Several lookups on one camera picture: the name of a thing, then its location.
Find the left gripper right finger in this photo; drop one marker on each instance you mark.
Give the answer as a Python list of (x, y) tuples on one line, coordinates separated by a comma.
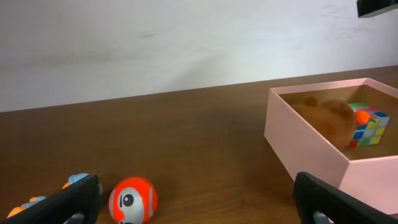
[(319, 202)]

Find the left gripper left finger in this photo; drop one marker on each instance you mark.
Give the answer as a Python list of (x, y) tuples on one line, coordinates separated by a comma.
[(79, 201)]

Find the brown plush animal toy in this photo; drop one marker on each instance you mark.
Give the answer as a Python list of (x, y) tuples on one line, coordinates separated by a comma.
[(335, 120)]

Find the multicolour puzzle cube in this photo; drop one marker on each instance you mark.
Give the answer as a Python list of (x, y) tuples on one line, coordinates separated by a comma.
[(371, 125)]

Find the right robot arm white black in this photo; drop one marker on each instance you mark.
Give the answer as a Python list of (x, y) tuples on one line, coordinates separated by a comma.
[(371, 8)]

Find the orange and grey ball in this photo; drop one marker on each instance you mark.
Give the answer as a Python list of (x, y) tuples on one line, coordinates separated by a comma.
[(133, 200)]

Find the pink open cardboard box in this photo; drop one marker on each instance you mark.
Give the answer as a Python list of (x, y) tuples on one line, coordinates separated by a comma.
[(366, 173)]

